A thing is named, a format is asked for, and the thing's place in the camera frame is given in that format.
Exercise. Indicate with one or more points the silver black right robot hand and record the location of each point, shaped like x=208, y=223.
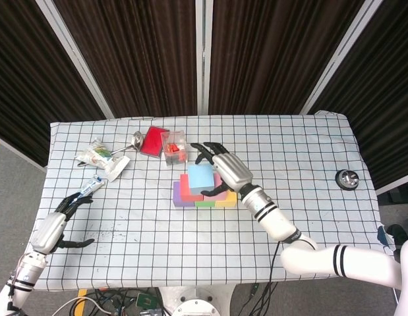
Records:
x=230, y=171

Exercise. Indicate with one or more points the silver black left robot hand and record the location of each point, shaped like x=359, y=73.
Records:
x=48, y=232

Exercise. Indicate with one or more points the pink foam cube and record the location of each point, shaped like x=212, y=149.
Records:
x=217, y=194

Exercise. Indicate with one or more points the yellow foam cube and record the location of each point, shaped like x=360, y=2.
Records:
x=228, y=199

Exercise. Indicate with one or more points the light blue foam cube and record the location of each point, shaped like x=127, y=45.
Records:
x=201, y=177

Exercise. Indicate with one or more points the green foam cube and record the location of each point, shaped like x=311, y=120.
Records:
x=205, y=204

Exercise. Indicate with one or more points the red foam cube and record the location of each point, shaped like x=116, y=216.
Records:
x=187, y=194

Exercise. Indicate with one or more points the purple foam cube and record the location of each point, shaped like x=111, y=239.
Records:
x=176, y=197

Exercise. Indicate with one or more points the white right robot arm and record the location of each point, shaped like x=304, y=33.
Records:
x=306, y=243

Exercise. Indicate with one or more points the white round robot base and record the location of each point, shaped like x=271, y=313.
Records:
x=197, y=299

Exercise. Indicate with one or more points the clear plastic box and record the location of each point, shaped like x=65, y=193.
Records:
x=174, y=138

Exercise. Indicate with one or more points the white blue toothpaste tube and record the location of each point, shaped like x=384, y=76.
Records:
x=93, y=184

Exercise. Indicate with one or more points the red ink pad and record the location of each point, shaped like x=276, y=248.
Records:
x=151, y=141

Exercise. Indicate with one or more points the crumpled white snack bag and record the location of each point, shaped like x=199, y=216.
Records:
x=101, y=158

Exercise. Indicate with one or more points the metal spoon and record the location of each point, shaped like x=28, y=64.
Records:
x=137, y=140

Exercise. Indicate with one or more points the green circuit board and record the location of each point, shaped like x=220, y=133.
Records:
x=146, y=299

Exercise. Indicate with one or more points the blue cloth object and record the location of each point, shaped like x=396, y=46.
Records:
x=383, y=235

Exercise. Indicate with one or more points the black bulky object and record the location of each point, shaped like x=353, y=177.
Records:
x=399, y=232

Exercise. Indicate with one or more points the white partition frame post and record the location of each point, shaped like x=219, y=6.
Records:
x=203, y=56
x=75, y=56
x=342, y=56

